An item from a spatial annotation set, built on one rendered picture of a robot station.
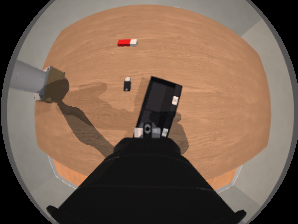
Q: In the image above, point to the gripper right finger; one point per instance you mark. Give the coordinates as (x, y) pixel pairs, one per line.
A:
(155, 131)

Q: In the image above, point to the black three-compartment bin rack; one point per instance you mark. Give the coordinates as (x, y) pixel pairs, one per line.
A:
(161, 96)

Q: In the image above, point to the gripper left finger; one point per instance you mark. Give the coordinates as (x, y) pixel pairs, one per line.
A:
(139, 132)

